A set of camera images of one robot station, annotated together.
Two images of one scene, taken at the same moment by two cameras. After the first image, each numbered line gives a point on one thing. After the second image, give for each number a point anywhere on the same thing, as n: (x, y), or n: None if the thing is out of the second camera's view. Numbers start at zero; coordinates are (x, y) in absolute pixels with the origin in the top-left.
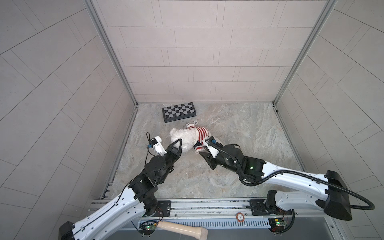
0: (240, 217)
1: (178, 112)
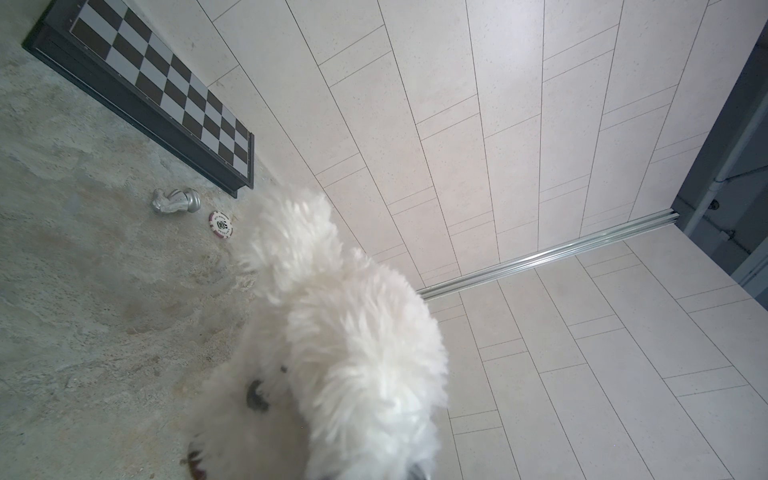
0: None
1: (105, 48)
